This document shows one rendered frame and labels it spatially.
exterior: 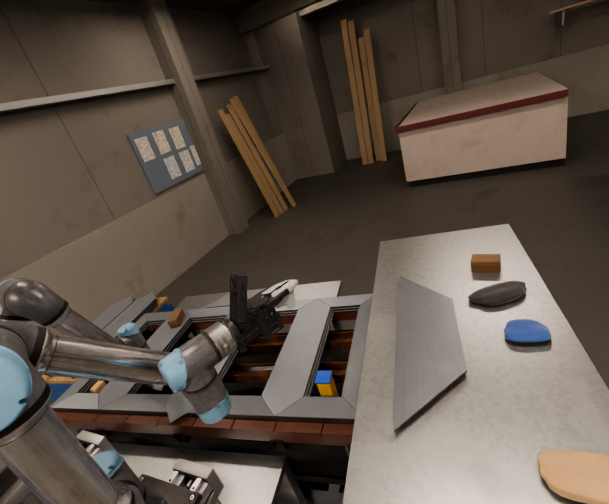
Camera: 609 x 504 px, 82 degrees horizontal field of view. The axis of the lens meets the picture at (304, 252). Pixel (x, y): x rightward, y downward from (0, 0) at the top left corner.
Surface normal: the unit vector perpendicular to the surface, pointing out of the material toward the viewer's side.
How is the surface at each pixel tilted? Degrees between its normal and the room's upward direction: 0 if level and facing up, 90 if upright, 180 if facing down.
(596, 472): 5
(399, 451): 0
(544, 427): 0
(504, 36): 90
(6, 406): 82
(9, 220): 90
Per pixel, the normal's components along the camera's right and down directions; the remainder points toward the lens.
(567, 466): -0.24, -0.94
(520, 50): -0.38, 0.49
